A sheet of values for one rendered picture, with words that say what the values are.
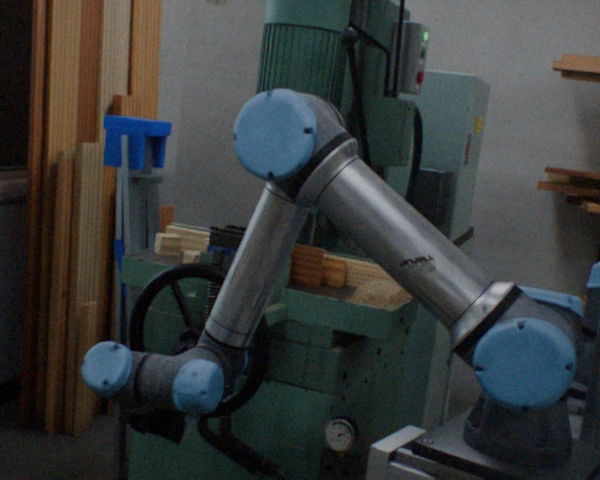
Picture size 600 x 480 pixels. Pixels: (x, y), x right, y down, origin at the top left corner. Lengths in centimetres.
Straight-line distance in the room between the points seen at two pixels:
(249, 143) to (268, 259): 24
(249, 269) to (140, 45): 254
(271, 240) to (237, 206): 310
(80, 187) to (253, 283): 191
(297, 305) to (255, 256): 44
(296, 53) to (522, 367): 94
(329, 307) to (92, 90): 200
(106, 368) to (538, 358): 59
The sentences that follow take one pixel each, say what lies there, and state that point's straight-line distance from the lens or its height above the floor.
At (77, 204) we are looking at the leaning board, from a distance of 321.
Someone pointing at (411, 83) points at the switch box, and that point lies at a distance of 212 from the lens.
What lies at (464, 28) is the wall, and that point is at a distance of 416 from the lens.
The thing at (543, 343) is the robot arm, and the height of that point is 102.
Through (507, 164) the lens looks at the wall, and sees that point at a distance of 411.
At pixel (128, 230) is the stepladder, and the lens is 275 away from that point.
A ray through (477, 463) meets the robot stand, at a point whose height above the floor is 82.
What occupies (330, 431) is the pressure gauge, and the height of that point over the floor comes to 66.
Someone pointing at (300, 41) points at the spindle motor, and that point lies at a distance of 184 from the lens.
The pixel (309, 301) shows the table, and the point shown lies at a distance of 175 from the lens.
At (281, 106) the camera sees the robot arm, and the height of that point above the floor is 125.
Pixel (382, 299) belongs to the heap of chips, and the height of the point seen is 91.
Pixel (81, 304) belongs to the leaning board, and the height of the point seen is 47.
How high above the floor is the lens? 125
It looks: 8 degrees down
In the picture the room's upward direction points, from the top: 7 degrees clockwise
